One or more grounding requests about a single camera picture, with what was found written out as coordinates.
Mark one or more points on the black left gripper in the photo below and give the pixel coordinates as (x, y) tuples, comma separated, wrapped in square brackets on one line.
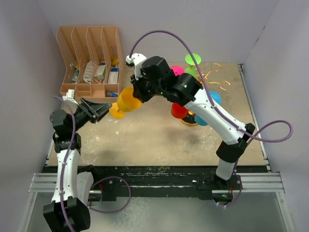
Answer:
[(99, 110)]

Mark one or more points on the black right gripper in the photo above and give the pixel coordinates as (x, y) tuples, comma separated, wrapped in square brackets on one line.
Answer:
[(138, 91)]

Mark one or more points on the yellow wine glass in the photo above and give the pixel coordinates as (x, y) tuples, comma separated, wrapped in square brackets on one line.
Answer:
[(125, 103)]

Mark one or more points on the blue wine glass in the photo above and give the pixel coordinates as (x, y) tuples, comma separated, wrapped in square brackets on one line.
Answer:
[(217, 98)]

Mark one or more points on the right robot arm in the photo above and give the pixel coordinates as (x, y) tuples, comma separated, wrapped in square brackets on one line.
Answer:
[(186, 91)]

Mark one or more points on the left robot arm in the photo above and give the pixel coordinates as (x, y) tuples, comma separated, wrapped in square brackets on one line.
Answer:
[(68, 211)]

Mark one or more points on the pink wine glass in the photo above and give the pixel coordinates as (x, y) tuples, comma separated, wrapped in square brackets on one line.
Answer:
[(178, 70)]

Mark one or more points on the red wine glass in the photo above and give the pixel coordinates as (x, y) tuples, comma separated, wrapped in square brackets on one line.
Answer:
[(178, 111)]

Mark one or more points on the grey blue cap bottle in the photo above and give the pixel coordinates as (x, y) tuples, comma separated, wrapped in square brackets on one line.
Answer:
[(111, 94)]

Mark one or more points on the white blister pack box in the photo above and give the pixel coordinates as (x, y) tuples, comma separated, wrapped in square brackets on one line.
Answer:
[(113, 76)]

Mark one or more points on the white medicine box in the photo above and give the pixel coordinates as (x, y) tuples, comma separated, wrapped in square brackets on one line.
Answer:
[(100, 72)]

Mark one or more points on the yellow small object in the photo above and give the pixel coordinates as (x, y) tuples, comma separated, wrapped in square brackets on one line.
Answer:
[(115, 61)]

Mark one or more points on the peach desk organizer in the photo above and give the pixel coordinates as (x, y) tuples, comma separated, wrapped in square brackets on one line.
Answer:
[(94, 61)]

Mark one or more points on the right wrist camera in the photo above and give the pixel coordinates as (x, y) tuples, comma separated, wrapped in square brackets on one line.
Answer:
[(136, 60)]

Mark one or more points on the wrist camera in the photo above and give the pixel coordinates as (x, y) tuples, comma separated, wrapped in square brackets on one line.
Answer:
[(69, 97), (136, 60)]

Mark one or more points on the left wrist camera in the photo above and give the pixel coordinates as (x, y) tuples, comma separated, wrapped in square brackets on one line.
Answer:
[(69, 97)]

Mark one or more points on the gold wire glass rack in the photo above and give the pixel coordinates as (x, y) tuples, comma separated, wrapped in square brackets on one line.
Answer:
[(209, 78)]

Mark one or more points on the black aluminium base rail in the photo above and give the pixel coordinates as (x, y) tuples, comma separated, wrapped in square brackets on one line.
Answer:
[(110, 182)]

